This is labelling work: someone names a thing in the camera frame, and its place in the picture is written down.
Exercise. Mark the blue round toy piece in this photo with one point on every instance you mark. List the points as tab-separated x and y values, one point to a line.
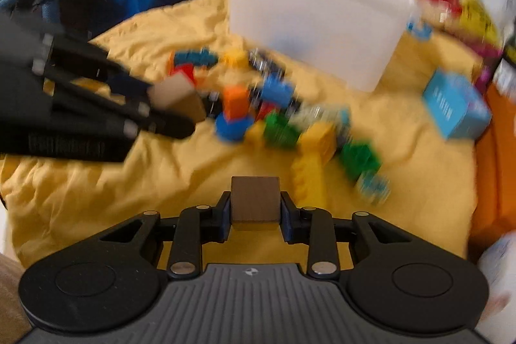
233	128

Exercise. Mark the red toy brick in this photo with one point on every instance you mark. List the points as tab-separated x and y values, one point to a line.
185	72
267	111

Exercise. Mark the long yellow toy brick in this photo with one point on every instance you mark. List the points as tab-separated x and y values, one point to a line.
308	178

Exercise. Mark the teal toy with orange end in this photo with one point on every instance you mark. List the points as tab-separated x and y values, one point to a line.
197	57

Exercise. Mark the blue cardboard box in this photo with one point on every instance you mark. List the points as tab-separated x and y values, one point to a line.
455	106

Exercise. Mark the green toy brick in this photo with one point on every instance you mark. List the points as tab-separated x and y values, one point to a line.
281	130
359	162

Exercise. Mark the brown wooden block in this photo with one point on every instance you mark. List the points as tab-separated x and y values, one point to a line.
254	203

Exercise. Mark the white plastic bin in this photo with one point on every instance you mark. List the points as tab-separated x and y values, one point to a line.
314	17

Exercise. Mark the blue toy brick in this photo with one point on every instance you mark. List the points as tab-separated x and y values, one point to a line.
278	90

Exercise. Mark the teal patterned toy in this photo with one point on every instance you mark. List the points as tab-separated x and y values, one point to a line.
373	187

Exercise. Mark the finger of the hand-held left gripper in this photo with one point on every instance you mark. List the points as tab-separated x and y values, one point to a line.
92	64
161	124

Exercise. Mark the yellow snack bag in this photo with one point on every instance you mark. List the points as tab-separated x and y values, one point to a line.
455	5

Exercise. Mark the yellow blanket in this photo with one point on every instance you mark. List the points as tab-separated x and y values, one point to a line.
161	182

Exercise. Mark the orange box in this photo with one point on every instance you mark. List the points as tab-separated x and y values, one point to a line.
500	166

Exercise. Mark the pale wooden block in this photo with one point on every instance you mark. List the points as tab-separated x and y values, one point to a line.
173	94

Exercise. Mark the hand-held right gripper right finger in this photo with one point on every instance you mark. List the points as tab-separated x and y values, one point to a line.
287	219

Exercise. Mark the dark toy car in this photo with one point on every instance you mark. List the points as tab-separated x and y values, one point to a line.
267	64

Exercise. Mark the orange toy brick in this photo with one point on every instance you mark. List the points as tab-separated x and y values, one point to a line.
236	102

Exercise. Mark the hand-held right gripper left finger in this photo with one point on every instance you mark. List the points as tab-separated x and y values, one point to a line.
225	220

